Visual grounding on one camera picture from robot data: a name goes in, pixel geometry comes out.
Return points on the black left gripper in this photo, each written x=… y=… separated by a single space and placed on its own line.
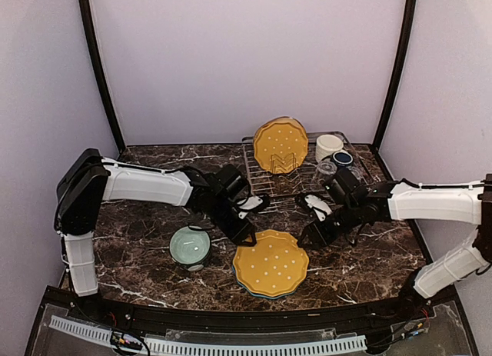
x=239 y=234

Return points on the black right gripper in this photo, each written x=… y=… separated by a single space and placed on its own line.
x=316 y=233

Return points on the blue plate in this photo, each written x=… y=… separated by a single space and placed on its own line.
x=266 y=286

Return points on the green ceramic bowl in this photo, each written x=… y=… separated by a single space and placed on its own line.
x=190 y=247

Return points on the clear drinking glass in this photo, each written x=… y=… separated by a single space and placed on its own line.
x=324 y=171

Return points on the dark blue ceramic mug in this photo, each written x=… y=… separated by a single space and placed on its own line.
x=342 y=159

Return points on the cream ceramic mug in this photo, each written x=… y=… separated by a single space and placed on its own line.
x=327 y=145

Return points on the cream bird pattern plate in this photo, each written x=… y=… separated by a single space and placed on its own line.
x=284 y=122

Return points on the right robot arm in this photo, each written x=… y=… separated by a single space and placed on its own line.
x=360 y=205

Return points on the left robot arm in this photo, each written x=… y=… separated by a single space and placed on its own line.
x=93 y=179

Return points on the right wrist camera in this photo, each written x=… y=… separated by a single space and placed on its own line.
x=314 y=203

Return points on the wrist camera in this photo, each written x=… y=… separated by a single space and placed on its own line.
x=314 y=203
x=252 y=204

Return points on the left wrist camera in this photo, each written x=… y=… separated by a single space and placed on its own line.
x=252 y=204

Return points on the metal wire dish rack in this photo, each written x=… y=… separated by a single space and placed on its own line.
x=283 y=188

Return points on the black front rail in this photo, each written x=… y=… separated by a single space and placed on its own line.
x=145 y=319

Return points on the white slotted cable duct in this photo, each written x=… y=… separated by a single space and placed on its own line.
x=212 y=344

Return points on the right black frame post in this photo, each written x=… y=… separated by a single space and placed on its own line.
x=396 y=73

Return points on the black frame post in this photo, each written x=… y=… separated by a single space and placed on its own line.
x=396 y=73
x=99 y=73

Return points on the left black frame post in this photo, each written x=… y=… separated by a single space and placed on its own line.
x=99 y=73

